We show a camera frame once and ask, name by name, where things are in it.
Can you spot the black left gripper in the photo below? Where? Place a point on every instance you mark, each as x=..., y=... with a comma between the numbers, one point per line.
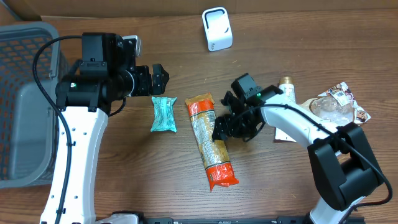
x=148, y=88

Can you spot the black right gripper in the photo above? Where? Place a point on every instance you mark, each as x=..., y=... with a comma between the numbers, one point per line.
x=227, y=123

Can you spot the teal snack packet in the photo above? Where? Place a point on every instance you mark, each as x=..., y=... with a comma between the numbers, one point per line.
x=163, y=114

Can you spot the orange spaghetti pasta packet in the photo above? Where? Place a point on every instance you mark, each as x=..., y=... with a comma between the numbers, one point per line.
x=214, y=155

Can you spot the white gold-capped cream tube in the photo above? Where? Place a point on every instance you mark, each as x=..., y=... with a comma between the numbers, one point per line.
x=286, y=84

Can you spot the beige Pantree snack pouch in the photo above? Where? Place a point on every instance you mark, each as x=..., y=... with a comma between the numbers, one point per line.
x=337, y=105

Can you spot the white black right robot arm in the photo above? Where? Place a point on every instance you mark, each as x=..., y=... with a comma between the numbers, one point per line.
x=344, y=167

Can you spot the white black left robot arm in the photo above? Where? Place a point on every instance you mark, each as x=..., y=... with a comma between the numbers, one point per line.
x=105, y=73

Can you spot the white black barcode scanner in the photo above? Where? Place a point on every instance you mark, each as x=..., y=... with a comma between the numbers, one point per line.
x=217, y=28

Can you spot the grey plastic shopping basket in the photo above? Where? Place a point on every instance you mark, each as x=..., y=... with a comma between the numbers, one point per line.
x=28, y=123

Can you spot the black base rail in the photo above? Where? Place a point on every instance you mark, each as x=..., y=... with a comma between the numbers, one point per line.
x=139, y=218

